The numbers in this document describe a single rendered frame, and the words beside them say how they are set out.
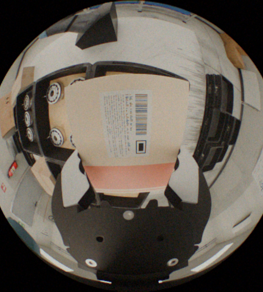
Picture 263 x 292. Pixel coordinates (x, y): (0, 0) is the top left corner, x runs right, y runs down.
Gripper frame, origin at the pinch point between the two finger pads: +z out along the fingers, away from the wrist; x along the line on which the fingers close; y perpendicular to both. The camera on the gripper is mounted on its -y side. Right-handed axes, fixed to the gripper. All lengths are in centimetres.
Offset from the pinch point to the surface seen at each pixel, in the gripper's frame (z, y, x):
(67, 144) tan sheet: 26.6, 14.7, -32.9
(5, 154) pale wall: 23, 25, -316
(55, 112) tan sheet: 26.7, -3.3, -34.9
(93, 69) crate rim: 16.8, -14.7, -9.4
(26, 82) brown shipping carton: 31, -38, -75
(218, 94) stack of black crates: 57, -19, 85
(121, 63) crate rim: 17.0, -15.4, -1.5
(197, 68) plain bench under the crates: 40, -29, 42
